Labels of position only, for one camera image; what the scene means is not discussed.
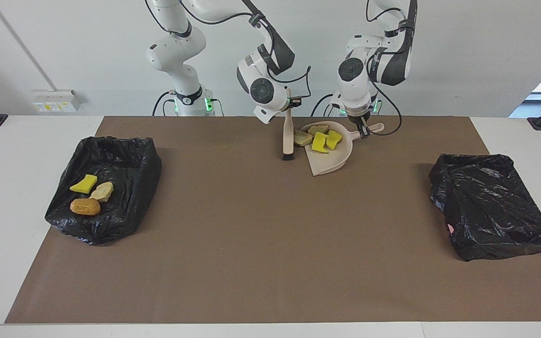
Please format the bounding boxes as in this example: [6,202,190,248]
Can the green and yellow sponge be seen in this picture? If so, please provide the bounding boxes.
[325,130,344,151]

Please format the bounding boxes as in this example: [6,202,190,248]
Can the beige hand brush black bristles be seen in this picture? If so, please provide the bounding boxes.
[282,100,295,162]

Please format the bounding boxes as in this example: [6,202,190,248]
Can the large yellow sponge piece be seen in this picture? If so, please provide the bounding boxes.
[311,131,330,154]

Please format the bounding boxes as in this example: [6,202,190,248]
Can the beige plastic dustpan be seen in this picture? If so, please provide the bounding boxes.
[301,121,386,177]

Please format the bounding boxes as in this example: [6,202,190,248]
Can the small yellow sponge piece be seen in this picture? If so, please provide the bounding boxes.
[69,174,99,194]

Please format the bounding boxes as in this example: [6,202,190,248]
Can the brown bread roll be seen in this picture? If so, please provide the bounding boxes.
[70,198,102,216]

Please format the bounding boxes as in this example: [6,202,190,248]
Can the black bagged bin pink mark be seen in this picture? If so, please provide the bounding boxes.
[429,153,541,262]

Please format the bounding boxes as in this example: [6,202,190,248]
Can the brown table mat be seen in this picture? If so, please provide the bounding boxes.
[5,115,541,324]

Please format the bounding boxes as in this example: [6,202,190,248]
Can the black left base cable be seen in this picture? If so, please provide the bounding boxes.
[310,93,341,117]

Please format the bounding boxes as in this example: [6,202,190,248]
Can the black base cable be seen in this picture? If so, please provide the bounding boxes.
[152,90,178,117]
[310,93,341,117]

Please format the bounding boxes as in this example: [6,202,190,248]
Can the black right base cable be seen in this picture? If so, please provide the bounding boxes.
[152,90,178,117]

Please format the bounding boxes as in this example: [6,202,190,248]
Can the white wall socket box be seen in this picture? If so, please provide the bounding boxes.
[31,89,83,114]

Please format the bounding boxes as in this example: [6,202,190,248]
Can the white wall conduit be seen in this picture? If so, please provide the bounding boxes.
[0,0,56,92]

